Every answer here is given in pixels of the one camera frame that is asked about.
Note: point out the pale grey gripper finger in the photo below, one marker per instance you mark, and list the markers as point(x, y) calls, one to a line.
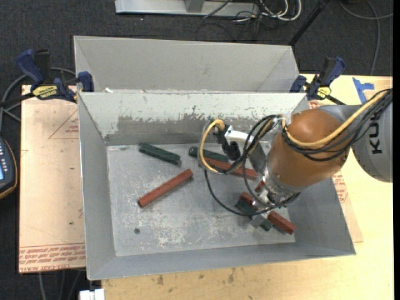
point(257, 221)

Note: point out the dark green flat block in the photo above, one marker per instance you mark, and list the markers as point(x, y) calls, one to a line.
point(160, 154)
point(215, 155)
point(266, 225)
point(243, 208)

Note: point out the red-brown flat block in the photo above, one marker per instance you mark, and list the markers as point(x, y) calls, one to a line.
point(165, 187)
point(282, 222)
point(247, 198)
point(240, 169)

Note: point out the grey metal bin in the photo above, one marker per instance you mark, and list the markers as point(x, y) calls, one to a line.
point(162, 230)

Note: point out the brown cardboard board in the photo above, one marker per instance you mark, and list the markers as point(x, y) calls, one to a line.
point(50, 183)

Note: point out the black cylinder on white bracket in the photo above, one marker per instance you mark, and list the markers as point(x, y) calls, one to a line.
point(230, 145)

